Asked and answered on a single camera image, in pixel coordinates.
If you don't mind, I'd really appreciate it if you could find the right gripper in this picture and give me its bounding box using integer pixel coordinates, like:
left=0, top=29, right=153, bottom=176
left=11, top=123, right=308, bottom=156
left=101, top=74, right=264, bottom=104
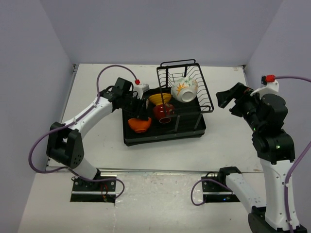
left=216, top=82, right=263, bottom=131

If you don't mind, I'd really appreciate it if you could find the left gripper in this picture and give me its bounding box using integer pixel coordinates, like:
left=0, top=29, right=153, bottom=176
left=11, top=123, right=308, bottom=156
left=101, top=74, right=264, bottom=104
left=121, top=95, right=148, bottom=121

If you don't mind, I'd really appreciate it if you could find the orange bowl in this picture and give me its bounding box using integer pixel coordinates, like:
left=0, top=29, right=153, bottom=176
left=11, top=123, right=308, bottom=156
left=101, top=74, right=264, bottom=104
left=128, top=117, right=152, bottom=133

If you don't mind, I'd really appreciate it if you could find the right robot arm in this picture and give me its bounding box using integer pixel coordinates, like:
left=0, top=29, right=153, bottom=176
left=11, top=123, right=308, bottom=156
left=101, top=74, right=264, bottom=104
left=216, top=81, right=307, bottom=233

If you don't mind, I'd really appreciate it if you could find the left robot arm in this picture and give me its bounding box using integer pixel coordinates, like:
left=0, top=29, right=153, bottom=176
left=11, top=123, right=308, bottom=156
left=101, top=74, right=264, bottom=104
left=47, top=78, right=150, bottom=191

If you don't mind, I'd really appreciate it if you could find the black drip tray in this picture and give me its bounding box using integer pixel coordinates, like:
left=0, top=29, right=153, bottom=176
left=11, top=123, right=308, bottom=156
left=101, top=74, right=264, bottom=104
left=122, top=88, right=214, bottom=146

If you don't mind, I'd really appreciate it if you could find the red bowl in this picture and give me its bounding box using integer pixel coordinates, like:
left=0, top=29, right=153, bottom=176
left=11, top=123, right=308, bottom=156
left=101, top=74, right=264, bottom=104
left=153, top=103, right=174, bottom=124

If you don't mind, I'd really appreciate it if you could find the yellow bowl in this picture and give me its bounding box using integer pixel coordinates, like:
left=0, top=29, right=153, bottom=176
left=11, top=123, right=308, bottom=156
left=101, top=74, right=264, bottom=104
left=148, top=93, right=172, bottom=106

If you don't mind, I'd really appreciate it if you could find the white floral bowl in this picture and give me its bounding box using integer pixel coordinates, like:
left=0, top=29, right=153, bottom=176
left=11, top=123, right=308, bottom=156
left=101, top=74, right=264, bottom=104
left=171, top=77, right=199, bottom=103

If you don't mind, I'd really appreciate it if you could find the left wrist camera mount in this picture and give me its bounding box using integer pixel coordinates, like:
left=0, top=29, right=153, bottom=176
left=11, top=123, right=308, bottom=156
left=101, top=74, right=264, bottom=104
left=133, top=83, right=150, bottom=99

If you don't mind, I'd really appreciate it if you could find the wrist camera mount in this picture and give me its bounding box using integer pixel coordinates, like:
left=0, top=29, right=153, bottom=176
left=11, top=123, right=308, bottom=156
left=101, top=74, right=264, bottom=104
left=133, top=83, right=150, bottom=99
left=250, top=74, right=279, bottom=98

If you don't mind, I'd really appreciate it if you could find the black wire dish rack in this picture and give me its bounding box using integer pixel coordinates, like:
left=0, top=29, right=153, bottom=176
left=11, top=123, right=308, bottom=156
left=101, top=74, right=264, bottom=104
left=156, top=59, right=214, bottom=133

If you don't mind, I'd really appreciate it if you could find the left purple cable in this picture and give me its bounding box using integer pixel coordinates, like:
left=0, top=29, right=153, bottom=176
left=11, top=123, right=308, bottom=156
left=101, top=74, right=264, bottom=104
left=28, top=64, right=142, bottom=198

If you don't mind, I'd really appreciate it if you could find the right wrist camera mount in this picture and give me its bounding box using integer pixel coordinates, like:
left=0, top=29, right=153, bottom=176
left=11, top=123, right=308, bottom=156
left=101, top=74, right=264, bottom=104
left=250, top=74, right=279, bottom=98

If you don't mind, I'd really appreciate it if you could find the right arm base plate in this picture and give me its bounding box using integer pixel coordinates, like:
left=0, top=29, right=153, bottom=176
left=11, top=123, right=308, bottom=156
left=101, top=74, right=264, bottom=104
left=190, top=171, right=240, bottom=206

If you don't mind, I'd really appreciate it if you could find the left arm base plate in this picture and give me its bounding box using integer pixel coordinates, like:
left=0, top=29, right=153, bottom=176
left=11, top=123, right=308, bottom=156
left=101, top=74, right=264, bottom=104
left=70, top=177, right=116, bottom=203

